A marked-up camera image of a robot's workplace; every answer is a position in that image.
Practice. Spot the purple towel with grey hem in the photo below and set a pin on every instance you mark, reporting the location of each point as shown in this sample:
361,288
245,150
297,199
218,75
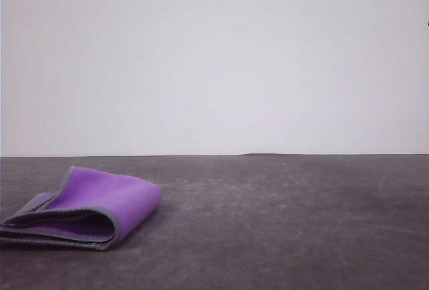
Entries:
134,199

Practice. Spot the grey table cloth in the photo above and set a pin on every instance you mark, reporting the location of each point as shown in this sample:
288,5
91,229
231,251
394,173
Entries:
301,229

